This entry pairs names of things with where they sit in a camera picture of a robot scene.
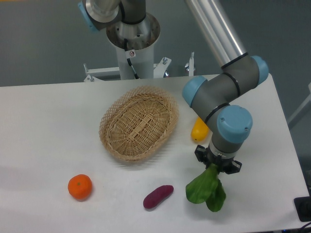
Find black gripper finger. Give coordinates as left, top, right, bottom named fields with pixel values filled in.
left=218, top=159, right=242, bottom=174
left=194, top=145, right=211, bottom=169

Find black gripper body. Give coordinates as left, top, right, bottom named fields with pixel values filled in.
left=206, top=148, right=233, bottom=170

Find green bok choy vegetable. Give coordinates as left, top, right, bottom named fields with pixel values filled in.
left=185, top=165, right=226, bottom=212

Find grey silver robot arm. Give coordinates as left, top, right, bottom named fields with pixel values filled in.
left=78, top=0, right=269, bottom=174

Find yellow squash toy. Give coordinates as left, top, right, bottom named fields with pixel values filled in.
left=190, top=117, right=209, bottom=142

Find purple sweet potato toy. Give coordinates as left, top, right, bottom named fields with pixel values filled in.
left=143, top=185, right=174, bottom=210

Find woven wicker basket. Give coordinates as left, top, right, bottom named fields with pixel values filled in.
left=99, top=86, right=179, bottom=162

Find black device at table edge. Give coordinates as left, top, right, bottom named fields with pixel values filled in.
left=294, top=196, right=311, bottom=222

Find orange mandarin toy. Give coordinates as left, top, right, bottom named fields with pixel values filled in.
left=68, top=174, right=93, bottom=200

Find white bracket with bolt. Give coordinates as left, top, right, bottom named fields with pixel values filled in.
left=185, top=51, right=195, bottom=76

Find black cable on pedestal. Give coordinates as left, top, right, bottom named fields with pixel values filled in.
left=123, top=38, right=140, bottom=80

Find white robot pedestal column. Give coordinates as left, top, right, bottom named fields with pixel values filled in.
left=106, top=13, right=160, bottom=80

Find white metal base frame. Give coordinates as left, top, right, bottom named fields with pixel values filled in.
left=83, top=57, right=172, bottom=82

